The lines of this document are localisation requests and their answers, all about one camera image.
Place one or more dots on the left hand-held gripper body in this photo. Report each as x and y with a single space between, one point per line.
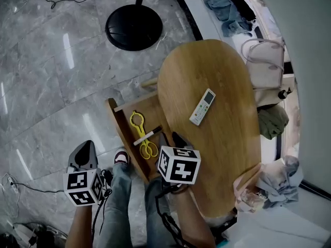
82 187

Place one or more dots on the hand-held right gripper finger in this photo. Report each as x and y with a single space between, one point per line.
163 141
181 141

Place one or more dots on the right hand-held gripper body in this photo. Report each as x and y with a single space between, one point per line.
181 167

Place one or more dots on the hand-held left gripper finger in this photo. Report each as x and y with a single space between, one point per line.
91 159
78 159

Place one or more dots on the white marker with black cap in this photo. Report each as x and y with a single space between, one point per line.
147 137

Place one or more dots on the yellow plastic tongs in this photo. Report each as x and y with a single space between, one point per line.
138 128

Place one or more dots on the white remote control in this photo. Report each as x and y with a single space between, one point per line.
202 107

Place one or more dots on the wooden drawer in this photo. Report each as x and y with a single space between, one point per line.
124 128

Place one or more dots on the person's right forearm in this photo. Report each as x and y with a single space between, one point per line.
192 216

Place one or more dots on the person's left forearm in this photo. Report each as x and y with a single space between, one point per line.
80 226

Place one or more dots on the oval wooden coffee table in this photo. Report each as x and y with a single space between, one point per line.
219 138

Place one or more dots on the person's left shoe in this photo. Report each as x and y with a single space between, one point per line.
121 156

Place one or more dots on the person's left leg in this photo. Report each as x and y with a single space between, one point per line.
117 203

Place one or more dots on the person's leg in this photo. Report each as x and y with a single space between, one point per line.
117 203
157 216

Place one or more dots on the grey white sneaker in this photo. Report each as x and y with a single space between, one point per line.
55 232

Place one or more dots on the person's right leg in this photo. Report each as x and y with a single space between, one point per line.
157 216

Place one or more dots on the pink transparent tote bag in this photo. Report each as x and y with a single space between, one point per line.
245 190

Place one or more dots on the white power strip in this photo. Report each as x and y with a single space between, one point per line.
12 184

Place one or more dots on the olive green bag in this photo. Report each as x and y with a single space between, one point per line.
272 121

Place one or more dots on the light blue crumpled garment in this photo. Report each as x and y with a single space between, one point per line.
282 182

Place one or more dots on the blue denim clothes pile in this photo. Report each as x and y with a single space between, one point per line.
227 12

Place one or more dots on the black garment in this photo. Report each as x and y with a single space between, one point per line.
240 1

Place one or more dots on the black pedestal fan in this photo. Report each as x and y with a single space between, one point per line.
133 27

